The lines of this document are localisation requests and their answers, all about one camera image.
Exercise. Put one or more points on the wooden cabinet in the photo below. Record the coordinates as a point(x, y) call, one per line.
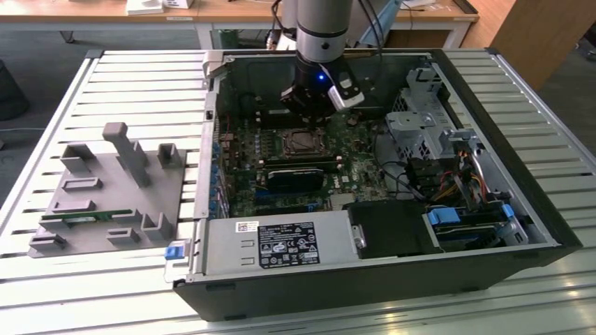
point(541, 35)

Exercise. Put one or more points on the black RAM slot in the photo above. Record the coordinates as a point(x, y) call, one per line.
point(270, 117)
point(270, 113)
point(298, 157)
point(270, 121)
point(298, 160)
point(298, 165)
point(270, 125)

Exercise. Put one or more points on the wooden desk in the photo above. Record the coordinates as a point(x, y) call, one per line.
point(433, 17)
point(47, 15)

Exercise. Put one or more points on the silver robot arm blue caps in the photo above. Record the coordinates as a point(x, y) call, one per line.
point(322, 31)

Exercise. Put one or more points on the small blue bay clip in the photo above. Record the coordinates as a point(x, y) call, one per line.
point(507, 212)

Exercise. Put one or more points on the grey parts rack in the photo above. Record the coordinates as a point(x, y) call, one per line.
point(113, 195)

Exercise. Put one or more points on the CPU socket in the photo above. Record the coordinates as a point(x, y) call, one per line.
point(279, 143)

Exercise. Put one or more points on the silver chipset heatsink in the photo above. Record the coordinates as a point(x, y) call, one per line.
point(342, 202)

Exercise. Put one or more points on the black PC case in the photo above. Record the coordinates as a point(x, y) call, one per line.
point(326, 293)

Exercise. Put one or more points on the silver shroud latch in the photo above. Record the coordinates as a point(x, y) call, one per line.
point(359, 237)

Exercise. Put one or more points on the silver power supply black label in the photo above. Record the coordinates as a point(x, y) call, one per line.
point(229, 244)

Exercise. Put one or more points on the silver drive cage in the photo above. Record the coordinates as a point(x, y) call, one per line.
point(419, 132)

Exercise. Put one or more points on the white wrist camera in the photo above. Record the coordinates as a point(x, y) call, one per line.
point(347, 94)

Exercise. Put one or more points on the green RAM stick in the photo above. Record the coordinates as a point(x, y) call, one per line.
point(105, 214)

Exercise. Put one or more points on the black plastic shroud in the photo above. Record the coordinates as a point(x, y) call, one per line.
point(397, 227)

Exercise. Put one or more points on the blue case latch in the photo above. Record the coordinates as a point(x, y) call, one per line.
point(175, 253)

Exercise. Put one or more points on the green motherboard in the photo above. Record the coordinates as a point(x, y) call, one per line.
point(359, 167)

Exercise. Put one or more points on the black graphics card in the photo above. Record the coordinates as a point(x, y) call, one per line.
point(295, 181)

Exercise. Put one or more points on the silver disk bay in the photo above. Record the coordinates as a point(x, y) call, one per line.
point(517, 234)

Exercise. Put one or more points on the green board under desk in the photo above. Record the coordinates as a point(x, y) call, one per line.
point(230, 38)

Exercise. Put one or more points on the blue disk carrier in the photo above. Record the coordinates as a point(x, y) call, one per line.
point(442, 216)

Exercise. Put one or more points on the white papers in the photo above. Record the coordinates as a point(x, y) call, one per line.
point(419, 3)

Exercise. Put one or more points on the white box dark front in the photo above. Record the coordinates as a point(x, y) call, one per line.
point(179, 4)

